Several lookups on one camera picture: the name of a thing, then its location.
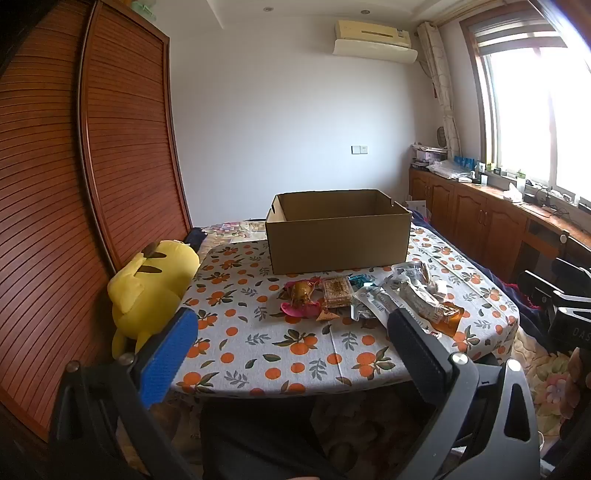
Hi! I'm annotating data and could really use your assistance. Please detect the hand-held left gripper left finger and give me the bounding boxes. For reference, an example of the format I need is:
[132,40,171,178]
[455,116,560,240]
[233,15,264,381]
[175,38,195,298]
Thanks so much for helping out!
[48,307,204,480]

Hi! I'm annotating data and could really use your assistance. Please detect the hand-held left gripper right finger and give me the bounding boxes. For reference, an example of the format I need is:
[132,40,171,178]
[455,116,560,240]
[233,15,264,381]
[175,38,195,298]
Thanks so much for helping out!
[387,307,542,480]

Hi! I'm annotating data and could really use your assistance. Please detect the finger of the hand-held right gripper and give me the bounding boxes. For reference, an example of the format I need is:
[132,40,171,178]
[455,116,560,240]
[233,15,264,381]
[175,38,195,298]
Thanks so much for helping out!
[518,271,565,302]
[553,257,591,284]

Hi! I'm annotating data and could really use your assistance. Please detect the orange brown snack packet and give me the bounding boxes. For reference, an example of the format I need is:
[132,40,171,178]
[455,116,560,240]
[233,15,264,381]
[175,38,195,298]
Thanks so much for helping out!
[427,302,464,335]

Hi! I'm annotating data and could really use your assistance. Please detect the silver clear snack packets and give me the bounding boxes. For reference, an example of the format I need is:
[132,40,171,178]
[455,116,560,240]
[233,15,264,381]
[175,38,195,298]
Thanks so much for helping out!
[385,284,451,324]

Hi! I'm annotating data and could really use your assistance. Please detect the silver snack packet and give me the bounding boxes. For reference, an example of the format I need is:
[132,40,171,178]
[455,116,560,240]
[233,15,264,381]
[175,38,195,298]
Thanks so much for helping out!
[351,284,393,321]

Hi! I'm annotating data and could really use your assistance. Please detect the clear packet dark snacks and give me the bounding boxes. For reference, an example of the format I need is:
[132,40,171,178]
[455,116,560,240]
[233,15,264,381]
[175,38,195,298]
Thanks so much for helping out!
[392,261,448,298]

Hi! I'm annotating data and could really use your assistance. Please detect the clear tray brown snack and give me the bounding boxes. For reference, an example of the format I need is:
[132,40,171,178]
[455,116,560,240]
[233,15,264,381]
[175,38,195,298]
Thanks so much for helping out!
[322,276,354,309]

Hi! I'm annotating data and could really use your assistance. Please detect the pink snack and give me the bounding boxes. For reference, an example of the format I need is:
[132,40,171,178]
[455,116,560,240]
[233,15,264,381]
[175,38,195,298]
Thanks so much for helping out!
[279,278,324,319]

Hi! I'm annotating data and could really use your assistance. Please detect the brown cardboard box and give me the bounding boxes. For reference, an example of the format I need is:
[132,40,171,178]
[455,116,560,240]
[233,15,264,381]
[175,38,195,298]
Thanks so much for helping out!
[265,188,413,276]

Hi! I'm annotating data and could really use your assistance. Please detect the floral blanket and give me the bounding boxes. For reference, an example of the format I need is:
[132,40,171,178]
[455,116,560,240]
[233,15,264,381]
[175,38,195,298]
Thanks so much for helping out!
[201,220,591,444]

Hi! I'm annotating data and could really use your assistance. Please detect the yellow plush toy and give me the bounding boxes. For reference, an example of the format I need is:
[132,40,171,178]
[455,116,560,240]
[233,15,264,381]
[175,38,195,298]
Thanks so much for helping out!
[107,239,201,358]

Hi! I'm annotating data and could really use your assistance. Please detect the long wooden cabinet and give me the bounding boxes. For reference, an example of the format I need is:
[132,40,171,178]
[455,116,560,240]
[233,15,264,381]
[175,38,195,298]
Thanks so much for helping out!
[409,166,591,282]

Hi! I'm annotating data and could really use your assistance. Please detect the orange print tablecloth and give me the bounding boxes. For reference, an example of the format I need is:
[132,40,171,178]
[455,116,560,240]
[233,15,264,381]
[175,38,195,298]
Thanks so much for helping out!
[168,226,520,400]

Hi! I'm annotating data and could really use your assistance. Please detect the clear plastic bag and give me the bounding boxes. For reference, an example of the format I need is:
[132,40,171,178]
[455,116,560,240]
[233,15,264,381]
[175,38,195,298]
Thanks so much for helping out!
[429,159,472,181]

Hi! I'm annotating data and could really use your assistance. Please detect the window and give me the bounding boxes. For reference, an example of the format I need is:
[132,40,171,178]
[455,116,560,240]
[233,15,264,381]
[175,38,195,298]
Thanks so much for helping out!
[462,0,591,204]

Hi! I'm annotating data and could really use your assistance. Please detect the pile of pink white boxes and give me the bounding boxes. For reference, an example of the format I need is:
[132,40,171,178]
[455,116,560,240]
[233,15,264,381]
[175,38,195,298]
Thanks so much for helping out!
[411,144,448,169]

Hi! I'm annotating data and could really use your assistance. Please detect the wooden slatted wardrobe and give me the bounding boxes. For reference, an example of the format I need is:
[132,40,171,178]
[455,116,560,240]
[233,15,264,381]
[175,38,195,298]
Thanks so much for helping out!
[0,0,195,444]

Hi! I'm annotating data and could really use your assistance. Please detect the patterned curtain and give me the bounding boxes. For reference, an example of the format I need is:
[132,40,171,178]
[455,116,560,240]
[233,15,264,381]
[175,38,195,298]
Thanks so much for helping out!
[417,21,462,160]

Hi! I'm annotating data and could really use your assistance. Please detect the tangle of black cables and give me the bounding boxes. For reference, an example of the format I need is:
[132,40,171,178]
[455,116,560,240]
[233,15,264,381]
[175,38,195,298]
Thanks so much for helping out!
[524,182,580,215]

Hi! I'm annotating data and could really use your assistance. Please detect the cream wall air conditioner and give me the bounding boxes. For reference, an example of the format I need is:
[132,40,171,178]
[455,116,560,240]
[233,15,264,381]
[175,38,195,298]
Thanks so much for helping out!
[333,18,419,63]

